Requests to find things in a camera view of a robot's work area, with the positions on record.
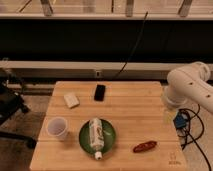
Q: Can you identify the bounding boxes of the clear plastic cup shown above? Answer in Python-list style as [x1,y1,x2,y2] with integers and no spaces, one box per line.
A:
[46,117,68,141]

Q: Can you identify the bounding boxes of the black floor cables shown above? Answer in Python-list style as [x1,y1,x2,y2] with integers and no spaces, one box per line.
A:
[176,103,213,171]

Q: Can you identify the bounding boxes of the black hanging cable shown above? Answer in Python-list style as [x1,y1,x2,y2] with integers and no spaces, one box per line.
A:
[112,11,149,81]

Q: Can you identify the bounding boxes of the white plastic bottle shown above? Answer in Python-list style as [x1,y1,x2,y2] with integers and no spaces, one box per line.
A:
[89,118,104,160]

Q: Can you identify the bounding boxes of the green round plate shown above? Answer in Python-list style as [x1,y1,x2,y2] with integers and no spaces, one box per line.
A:
[79,118,116,160]

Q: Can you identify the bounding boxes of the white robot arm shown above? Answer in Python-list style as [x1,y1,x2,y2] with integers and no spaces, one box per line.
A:
[162,62,213,124]

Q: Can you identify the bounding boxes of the white sponge block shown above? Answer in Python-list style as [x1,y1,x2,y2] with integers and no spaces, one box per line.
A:
[64,93,80,108]

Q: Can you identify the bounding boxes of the black office chair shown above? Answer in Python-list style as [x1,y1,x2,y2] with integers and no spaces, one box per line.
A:
[0,67,38,150]

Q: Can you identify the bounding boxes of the black smartphone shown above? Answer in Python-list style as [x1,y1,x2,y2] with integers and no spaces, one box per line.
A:
[94,84,106,101]

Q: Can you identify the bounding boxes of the blue connector box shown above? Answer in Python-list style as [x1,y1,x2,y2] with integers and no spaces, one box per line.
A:
[173,115,186,129]

